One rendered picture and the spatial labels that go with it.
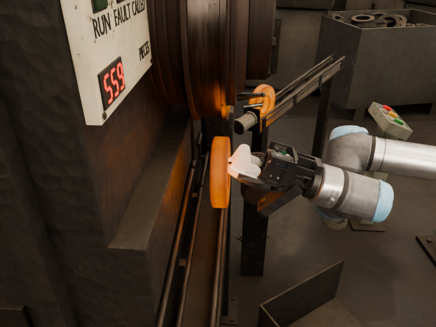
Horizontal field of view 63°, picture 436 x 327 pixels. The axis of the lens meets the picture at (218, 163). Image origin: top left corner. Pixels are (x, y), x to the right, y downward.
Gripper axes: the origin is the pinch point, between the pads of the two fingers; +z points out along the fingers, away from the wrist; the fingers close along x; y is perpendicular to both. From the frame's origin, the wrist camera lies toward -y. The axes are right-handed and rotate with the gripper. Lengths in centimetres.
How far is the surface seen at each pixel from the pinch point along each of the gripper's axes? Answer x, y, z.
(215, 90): 0.6, 15.6, 5.9
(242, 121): -57, -13, -8
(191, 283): 13.8, -22.0, -0.8
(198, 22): 3.1, 26.9, 11.7
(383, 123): -80, -6, -69
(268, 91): -71, -4, -15
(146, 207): 19.3, -0.4, 11.5
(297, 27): -279, -7, -53
